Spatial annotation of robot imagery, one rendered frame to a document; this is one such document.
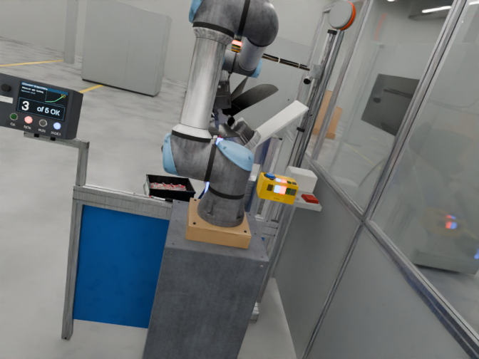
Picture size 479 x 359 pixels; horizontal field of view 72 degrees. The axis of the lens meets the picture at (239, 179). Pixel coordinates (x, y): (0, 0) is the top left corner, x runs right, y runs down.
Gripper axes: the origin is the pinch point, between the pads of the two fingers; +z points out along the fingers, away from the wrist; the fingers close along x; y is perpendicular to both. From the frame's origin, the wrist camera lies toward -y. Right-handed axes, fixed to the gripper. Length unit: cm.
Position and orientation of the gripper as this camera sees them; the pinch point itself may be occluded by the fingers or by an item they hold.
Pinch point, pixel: (216, 127)
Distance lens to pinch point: 150.5
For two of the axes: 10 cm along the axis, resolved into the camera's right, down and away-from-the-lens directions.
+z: 0.5, 9.2, 3.8
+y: 10.0, -0.8, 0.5
